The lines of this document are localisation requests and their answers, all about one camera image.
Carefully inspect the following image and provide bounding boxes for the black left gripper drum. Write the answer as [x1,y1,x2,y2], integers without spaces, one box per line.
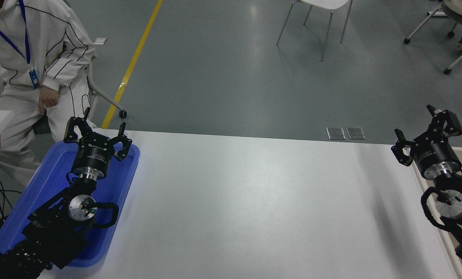
[72,134,118,173]

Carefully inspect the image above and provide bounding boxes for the grey office chair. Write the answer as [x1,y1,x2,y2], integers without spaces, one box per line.
[31,58,127,135]

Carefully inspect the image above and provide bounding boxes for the person's left hand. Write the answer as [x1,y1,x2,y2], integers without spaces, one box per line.
[38,86,60,115]

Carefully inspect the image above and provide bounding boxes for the white-legged rolling chair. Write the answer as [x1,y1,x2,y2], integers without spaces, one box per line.
[404,4,462,75]

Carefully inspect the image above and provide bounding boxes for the blue plastic tray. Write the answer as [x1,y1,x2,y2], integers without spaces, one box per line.
[0,140,140,268]

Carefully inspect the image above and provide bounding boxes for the white metal-legged chair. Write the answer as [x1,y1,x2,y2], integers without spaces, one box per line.
[275,0,353,62]

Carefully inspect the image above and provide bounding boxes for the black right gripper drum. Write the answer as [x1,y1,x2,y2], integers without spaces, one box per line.
[411,133,462,177]

